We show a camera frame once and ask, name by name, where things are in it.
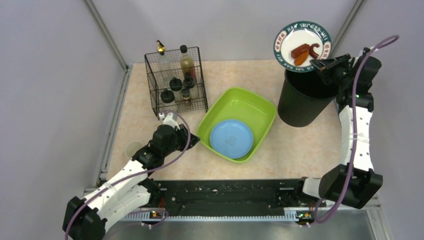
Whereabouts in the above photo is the blue plate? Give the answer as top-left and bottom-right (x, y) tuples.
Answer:
(209, 119), (254, 160)

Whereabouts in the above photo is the green-rimmed white plate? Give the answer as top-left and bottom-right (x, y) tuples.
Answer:
(273, 20), (332, 73)

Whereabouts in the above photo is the black-lid shaker jar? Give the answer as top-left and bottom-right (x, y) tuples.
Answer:
(183, 72), (199, 99)
(169, 77), (183, 101)
(159, 88), (178, 113)

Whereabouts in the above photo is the green plastic basin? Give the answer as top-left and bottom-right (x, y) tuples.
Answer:
(196, 87), (277, 163)

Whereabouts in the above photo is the small pepper grinder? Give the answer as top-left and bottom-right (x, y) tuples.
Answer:
(181, 88), (192, 106)

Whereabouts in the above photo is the pink mug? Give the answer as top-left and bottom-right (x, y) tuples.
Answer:
(124, 141), (144, 159)

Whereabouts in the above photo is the black-lid shaker jar back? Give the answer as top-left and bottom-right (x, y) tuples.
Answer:
(169, 77), (183, 101)

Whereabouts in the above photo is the clear gold-spout oil bottle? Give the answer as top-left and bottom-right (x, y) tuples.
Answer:
(156, 40), (175, 86)

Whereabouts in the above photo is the brown sauce bottle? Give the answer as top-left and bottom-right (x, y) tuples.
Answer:
(179, 45), (197, 83)

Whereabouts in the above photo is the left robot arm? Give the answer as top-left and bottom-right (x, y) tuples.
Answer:
(62, 124), (200, 240)

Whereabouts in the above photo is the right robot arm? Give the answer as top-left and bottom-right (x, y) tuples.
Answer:
(299, 54), (383, 209)

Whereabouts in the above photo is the food on white plate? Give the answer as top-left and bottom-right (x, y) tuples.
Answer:
(290, 43), (320, 66)

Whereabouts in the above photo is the black trash bin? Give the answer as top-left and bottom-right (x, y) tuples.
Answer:
(277, 70), (338, 128)

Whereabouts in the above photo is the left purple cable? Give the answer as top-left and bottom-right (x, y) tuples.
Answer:
(64, 110), (192, 240)

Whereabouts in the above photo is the purple cable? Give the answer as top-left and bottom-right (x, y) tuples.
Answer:
(64, 110), (192, 240)
(312, 34), (400, 225)

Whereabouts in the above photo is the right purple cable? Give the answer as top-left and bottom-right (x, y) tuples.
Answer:
(312, 34), (400, 225)

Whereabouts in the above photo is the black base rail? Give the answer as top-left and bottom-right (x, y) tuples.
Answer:
(141, 179), (318, 218)

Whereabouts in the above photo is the black wire rack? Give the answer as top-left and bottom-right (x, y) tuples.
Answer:
(144, 46), (209, 117)

